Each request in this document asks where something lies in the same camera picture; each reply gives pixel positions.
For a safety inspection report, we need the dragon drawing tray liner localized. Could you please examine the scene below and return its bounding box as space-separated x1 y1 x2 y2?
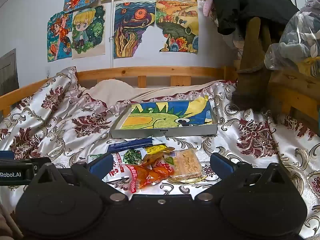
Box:
122 95 214 130

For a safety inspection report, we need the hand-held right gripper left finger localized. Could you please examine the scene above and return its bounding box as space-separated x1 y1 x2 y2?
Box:
37 152 127 202

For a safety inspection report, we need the blue snack packet white end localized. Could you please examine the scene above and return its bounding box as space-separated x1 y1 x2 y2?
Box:
107 136 167 153

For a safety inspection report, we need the beige bedsheet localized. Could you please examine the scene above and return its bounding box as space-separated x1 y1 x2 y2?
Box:
82 79 225 105

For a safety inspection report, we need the rice crisp packet blue label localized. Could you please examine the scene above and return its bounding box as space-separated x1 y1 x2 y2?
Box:
167 148 208 183

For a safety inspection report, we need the grey metal tray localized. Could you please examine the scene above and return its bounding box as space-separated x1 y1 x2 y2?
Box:
110 99 218 139

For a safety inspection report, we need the white wall pipe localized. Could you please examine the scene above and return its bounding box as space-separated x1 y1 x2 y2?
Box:
109 1 116 68

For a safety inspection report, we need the wooden bed frame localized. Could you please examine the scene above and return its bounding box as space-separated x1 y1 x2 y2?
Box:
0 66 238 117

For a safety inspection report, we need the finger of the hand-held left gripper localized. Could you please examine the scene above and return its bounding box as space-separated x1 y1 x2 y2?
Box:
0 151 52 174

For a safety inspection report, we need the blond child wall drawing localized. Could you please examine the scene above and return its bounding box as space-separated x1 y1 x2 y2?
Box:
71 4 107 60

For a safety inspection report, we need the floral satin blanket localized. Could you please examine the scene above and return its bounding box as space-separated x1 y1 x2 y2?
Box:
0 66 320 240

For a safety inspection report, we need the yellow snack packet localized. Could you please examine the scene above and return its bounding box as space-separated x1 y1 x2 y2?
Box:
144 144 175 156

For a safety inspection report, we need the plastic bag of clothes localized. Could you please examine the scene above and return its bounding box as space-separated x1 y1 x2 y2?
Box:
264 2 320 73

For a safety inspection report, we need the swirl seaweed wall drawing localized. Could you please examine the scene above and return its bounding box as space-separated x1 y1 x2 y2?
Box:
113 1 157 59

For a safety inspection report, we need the orange sausage packet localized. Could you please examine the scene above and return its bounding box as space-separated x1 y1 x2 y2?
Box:
124 164 157 193
142 152 176 182

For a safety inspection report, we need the hill landscape wall drawing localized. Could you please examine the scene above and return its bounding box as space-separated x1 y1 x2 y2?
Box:
155 0 200 54

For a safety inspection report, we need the white packet vegetable print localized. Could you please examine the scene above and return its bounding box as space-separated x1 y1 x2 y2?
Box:
102 149 151 183

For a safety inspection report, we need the pink cloth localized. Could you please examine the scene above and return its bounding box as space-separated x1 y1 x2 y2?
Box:
202 0 216 17

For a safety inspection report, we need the black jacket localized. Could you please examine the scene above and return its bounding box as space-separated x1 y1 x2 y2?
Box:
208 0 302 36

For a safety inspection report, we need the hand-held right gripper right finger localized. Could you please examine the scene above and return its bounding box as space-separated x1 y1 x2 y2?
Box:
194 152 287 202

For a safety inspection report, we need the green snack packet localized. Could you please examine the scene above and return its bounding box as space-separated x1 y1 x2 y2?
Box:
87 154 107 163

